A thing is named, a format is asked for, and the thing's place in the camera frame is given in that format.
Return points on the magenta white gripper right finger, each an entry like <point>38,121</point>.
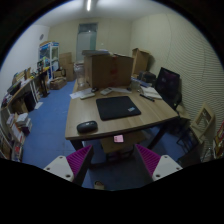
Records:
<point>156,166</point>

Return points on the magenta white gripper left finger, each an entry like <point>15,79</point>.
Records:
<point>74,167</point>

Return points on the black computer mouse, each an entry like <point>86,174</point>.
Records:
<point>87,127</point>

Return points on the black mouse pad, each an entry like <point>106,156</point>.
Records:
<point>116,107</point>

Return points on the pink sticky label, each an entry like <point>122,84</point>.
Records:
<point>118,139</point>

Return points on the wooden folding chair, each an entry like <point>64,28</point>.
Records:
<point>194,135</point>

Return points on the wooden table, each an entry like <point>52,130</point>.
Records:
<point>152,114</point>

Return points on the white paper sheet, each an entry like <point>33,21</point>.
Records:
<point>81,93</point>

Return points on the black pen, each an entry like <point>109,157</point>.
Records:
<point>146,97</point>

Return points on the open notebook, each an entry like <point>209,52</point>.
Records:
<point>151,92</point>

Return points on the white remote control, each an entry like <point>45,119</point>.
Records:
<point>106,91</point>

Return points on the low cardboard box on floor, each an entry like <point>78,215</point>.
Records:
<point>58,83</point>

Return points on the wooden side desk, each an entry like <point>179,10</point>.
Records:
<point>23,97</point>

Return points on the large cardboard box on table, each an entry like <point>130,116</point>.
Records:
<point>103,69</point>

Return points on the stacked cardboard boxes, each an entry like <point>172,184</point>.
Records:
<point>65,61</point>

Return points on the blue white display cabinet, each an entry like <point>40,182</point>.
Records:
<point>49,54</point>

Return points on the door with window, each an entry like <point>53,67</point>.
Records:
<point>86,39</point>

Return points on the ceiling light tube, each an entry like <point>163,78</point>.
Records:
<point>88,6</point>

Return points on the cardboard box by wall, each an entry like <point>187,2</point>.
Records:
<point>141,58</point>

